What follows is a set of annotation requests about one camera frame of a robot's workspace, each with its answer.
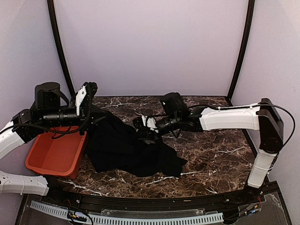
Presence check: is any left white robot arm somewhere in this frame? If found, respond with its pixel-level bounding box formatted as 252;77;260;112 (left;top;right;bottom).
0;82;105;158

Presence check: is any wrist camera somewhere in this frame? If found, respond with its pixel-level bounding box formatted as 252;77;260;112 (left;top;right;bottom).
133;115;158;130
75;82;98;116

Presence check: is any black front rail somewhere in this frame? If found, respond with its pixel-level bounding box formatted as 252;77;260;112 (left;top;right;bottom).
42;180;264;212

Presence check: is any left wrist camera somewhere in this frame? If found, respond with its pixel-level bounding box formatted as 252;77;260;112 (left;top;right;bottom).
75;82;98;116

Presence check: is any black t-shirt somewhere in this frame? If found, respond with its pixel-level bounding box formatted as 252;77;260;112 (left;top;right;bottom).
86;112;187;178

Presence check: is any left black frame post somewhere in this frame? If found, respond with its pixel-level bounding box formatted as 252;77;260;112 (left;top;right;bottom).
47;0;75;96

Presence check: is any black frame post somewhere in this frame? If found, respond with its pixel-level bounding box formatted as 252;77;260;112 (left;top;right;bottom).
47;0;75;96
226;0;255;103

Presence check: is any orange plastic bin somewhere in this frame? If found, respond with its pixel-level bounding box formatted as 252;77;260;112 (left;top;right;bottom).
25;132;88;179

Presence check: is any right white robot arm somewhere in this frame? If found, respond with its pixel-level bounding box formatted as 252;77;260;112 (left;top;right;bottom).
133;92;286;203

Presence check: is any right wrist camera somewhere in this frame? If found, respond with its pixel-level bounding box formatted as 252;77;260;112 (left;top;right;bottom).
133;115;158;130

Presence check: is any right black frame post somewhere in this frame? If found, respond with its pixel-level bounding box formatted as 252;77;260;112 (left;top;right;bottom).
226;0;255;103

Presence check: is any white slotted cable duct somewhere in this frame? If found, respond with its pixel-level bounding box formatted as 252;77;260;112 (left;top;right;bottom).
30;201;224;225

